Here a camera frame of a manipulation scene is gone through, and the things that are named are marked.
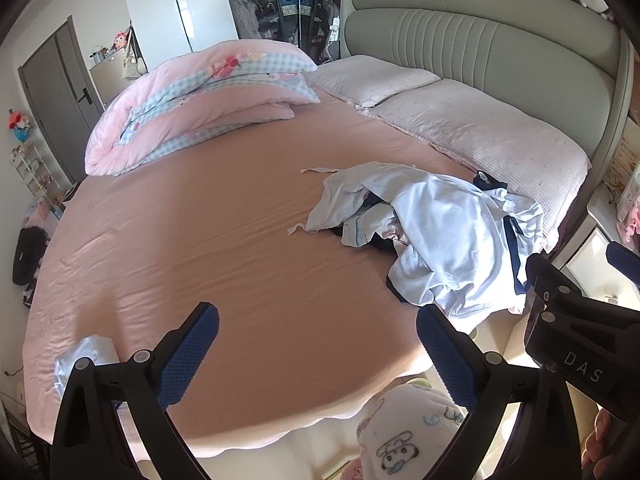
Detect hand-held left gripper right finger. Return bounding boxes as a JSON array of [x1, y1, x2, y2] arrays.
[[416, 304, 583, 480]]

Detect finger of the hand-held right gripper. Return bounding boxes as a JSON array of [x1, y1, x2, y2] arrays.
[[524, 252, 640, 403], [605, 241, 640, 281]]

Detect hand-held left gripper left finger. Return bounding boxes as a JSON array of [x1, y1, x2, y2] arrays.
[[50, 301, 221, 480]]

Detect white navy-trimmed t-shirt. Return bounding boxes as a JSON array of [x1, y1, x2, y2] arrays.
[[386, 167, 544, 317]]

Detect person's right hand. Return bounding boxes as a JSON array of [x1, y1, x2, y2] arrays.
[[581, 406, 620, 480]]

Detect white nightstand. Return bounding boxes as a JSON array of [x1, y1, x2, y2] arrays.
[[550, 192, 640, 306]]

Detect small pink plush toy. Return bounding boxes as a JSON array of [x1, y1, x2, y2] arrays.
[[617, 200, 640, 246]]

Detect person's printed pajama clothing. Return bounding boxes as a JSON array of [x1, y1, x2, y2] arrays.
[[357, 382, 471, 480]]

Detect folded white garment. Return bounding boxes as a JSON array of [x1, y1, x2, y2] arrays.
[[54, 335, 121, 401]]

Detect pink bed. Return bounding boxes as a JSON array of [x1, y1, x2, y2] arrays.
[[22, 55, 593, 461]]

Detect navy garment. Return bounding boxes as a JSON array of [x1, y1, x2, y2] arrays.
[[472, 170, 510, 192]]

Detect black bag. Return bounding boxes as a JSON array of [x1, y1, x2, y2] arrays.
[[12, 226, 48, 286]]

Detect pink pillow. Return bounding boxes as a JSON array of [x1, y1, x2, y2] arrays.
[[367, 79, 592, 253], [306, 55, 442, 108]]

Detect white shelf rack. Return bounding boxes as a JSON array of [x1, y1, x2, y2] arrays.
[[10, 142, 66, 211]]

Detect pink checked quilt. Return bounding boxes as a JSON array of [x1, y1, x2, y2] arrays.
[[84, 40, 321, 177]]

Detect grey padded headboard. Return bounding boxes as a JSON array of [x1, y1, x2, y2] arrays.
[[340, 0, 633, 171]]

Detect beige cabinet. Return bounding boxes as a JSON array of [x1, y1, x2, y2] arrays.
[[90, 52, 148, 106]]

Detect red blue plush toy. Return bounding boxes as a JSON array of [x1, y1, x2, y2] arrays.
[[7, 110, 33, 143]]

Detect grey door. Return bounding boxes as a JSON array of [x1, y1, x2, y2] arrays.
[[19, 17, 106, 183]]

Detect white wardrobe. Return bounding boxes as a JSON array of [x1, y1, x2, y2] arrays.
[[120, 0, 238, 68]]

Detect glass door wardrobe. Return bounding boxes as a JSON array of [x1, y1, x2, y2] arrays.
[[220, 0, 346, 61]]

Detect white charger cable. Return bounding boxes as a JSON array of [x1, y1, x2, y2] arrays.
[[327, 17, 343, 63]]

